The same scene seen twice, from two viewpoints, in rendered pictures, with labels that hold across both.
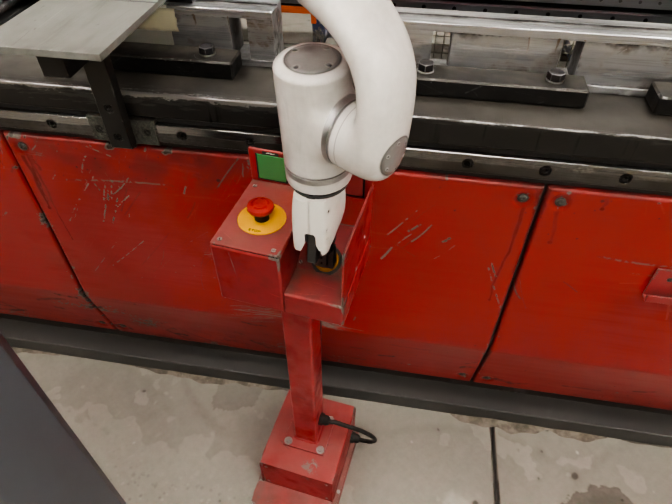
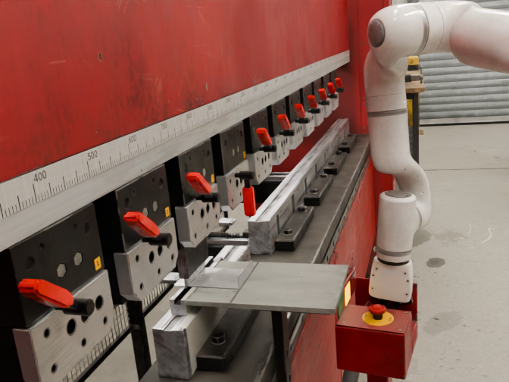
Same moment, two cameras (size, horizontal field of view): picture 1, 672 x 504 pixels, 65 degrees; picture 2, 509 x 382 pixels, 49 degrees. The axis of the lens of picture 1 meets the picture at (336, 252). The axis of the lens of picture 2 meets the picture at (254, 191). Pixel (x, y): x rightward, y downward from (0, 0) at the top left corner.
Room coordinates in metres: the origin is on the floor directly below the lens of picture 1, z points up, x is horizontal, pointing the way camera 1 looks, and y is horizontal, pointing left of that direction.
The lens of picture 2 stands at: (0.69, 1.32, 1.44)
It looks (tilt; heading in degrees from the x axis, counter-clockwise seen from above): 15 degrees down; 278
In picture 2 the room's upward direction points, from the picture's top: 5 degrees counter-clockwise
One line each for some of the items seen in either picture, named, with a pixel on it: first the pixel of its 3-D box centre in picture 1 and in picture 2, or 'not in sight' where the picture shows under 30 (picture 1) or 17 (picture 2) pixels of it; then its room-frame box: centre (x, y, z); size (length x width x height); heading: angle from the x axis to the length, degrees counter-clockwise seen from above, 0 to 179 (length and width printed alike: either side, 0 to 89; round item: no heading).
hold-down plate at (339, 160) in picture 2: not in sight; (335, 163); (0.66, -1.03, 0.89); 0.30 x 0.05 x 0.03; 80
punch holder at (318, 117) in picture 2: not in sight; (308, 102); (0.75, -0.81, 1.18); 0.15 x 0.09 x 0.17; 80
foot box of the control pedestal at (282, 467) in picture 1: (306, 454); not in sight; (0.56, 0.07, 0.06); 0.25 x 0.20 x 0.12; 163
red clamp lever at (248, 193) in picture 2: not in sight; (245, 193); (0.86, 0.20, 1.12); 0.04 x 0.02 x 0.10; 170
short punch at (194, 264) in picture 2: not in sight; (192, 254); (0.95, 0.34, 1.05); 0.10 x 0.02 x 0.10; 80
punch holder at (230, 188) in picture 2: not in sight; (218, 165); (0.92, 0.17, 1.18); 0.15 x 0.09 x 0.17; 80
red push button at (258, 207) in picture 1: (261, 212); (377, 313); (0.59, 0.11, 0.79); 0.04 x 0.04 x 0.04
